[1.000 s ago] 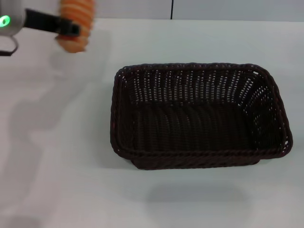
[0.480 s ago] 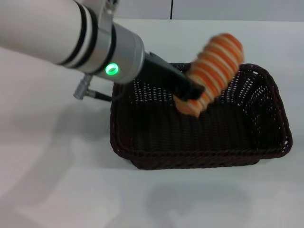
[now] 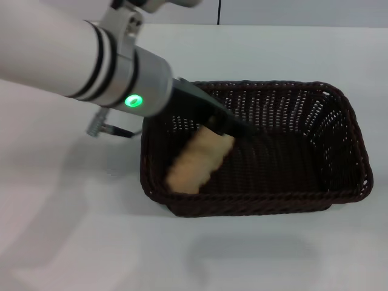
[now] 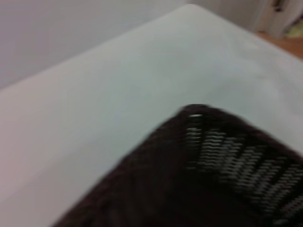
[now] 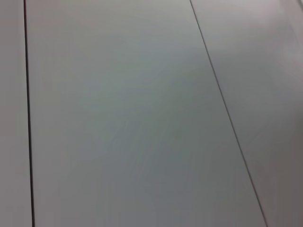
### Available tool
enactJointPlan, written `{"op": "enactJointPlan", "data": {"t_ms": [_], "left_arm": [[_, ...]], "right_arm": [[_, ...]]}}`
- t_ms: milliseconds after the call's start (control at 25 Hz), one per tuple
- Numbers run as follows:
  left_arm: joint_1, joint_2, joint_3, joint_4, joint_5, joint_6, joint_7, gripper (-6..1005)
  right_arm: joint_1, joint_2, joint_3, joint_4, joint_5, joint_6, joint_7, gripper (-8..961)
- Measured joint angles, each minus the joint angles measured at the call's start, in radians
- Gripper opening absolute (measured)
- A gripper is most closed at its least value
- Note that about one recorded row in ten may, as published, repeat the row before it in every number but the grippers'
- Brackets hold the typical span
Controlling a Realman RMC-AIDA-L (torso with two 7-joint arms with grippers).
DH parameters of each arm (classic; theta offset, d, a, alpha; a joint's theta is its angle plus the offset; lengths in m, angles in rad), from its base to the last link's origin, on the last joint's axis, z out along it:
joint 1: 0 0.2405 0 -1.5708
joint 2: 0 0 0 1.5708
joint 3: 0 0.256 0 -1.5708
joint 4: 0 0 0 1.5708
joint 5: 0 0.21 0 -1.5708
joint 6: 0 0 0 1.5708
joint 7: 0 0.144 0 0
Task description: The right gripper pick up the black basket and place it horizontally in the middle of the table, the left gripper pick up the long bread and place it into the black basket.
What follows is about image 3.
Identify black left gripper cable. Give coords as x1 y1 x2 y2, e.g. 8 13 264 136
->
86 109 144 139

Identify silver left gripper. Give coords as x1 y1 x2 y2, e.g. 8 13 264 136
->
112 45 259 136

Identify dark brown woven basket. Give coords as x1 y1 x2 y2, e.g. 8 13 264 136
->
139 79 374 218

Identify orange striped bread loaf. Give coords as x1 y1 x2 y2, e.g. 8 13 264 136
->
165 125 236 195

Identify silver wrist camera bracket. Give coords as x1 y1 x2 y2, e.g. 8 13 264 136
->
99 0 204 56

